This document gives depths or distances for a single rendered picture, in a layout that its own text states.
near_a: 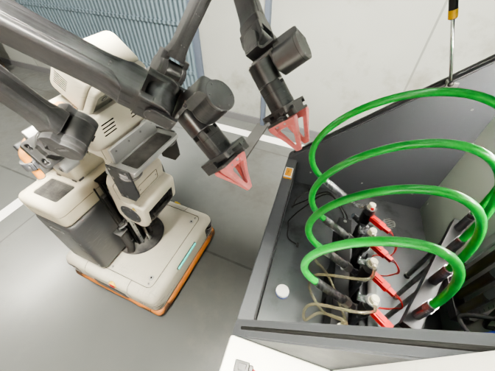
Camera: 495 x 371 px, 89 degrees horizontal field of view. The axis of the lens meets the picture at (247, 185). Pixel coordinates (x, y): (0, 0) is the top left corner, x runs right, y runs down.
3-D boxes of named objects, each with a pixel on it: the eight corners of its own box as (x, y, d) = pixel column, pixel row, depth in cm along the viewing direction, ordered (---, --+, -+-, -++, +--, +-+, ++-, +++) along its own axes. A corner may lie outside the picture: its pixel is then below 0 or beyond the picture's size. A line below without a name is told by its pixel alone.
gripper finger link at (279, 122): (320, 136, 58) (300, 99, 56) (309, 148, 53) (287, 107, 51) (295, 147, 62) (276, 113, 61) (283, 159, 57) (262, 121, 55)
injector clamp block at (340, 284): (328, 241, 89) (339, 216, 78) (357, 249, 87) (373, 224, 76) (315, 350, 67) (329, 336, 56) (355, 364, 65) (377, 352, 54)
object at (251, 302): (283, 185, 113) (287, 157, 102) (293, 187, 112) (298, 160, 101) (238, 335, 73) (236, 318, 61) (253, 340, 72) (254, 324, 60)
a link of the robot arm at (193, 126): (187, 107, 54) (168, 118, 50) (202, 89, 48) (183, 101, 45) (208, 133, 55) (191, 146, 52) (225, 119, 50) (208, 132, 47)
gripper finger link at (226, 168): (247, 196, 51) (218, 160, 49) (229, 202, 57) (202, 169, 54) (264, 176, 55) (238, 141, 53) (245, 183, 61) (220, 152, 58)
